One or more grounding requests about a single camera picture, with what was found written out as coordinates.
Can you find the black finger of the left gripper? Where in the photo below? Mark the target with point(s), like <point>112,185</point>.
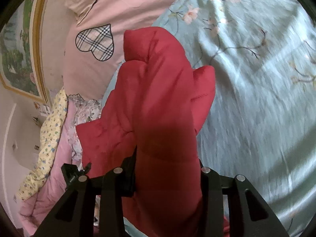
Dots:
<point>71,173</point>

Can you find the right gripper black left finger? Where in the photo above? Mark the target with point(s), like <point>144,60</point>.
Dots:
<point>93,206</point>

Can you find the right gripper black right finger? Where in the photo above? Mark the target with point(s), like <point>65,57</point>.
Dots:
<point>249,213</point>

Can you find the red quilted puffer coat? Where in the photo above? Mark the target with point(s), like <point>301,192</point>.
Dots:
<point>157,108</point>

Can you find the pink blanket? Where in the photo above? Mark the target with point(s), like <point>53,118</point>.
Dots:
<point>33,210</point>

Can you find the white floral ruffled quilt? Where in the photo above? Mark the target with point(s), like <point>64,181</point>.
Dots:
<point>84,111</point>

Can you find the yellow floral pillow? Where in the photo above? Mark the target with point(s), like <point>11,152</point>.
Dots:
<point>50,134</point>

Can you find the pink duvet with plaid hearts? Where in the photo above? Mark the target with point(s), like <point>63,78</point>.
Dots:
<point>94,47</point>

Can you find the light blue floral bedsheet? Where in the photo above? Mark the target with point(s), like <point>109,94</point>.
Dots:
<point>262,121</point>

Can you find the gold framed wall picture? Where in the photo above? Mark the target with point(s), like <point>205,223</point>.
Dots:
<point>21,49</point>

